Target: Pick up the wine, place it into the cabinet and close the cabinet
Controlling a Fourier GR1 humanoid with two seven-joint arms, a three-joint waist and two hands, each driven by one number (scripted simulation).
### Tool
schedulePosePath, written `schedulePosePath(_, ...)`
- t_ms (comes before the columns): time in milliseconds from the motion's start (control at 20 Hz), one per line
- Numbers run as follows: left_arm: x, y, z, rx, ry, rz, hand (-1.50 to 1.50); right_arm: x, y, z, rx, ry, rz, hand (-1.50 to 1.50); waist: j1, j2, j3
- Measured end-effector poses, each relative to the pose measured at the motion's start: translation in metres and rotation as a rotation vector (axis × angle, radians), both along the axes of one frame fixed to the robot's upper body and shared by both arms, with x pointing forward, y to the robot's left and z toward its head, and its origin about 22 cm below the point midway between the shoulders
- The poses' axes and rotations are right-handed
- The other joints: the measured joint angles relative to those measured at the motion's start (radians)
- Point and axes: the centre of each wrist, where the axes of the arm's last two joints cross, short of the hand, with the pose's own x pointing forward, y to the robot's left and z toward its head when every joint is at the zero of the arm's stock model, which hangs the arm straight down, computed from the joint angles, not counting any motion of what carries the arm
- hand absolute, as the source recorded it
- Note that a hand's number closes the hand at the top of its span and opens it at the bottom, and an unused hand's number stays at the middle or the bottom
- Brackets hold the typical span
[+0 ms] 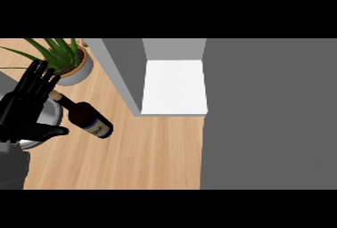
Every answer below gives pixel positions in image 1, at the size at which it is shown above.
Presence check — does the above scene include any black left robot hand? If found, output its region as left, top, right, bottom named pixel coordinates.
left=0, top=59, right=70, bottom=143

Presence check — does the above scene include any dark wine bottle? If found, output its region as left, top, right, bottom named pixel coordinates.
left=48, top=90, right=113, bottom=140

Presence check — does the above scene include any grey open cabinet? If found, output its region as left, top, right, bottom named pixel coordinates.
left=82, top=38, right=209, bottom=118

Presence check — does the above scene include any dark grey cabinet door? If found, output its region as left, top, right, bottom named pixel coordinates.
left=197, top=38, right=337, bottom=191

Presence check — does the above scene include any grey round metal pot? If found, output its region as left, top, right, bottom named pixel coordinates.
left=0, top=70, right=64, bottom=151

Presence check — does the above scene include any grey plant pot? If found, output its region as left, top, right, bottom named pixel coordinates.
left=53, top=44, right=94, bottom=87

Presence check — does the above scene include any green potted plant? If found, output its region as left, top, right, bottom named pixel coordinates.
left=0, top=38, right=87, bottom=76

